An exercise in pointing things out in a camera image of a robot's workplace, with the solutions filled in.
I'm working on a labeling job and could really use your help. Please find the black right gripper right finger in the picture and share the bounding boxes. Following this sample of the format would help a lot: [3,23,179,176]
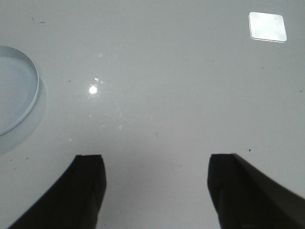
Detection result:
[207,154,305,229]

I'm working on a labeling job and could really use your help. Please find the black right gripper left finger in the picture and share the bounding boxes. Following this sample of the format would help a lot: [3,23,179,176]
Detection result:
[10,155,106,229]

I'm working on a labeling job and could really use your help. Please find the light blue round plate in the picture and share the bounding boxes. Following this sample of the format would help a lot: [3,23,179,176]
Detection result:
[0,45,40,135]

